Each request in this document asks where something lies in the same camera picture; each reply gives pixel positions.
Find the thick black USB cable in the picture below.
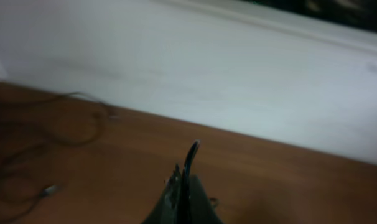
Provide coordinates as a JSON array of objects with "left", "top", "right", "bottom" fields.
[{"left": 0, "top": 91, "right": 119, "bottom": 150}]

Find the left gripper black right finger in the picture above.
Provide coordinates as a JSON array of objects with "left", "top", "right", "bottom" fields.
[{"left": 190, "top": 175, "right": 223, "bottom": 224}]

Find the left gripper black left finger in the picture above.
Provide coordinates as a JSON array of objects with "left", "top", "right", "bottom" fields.
[{"left": 142, "top": 164, "right": 182, "bottom": 224}]

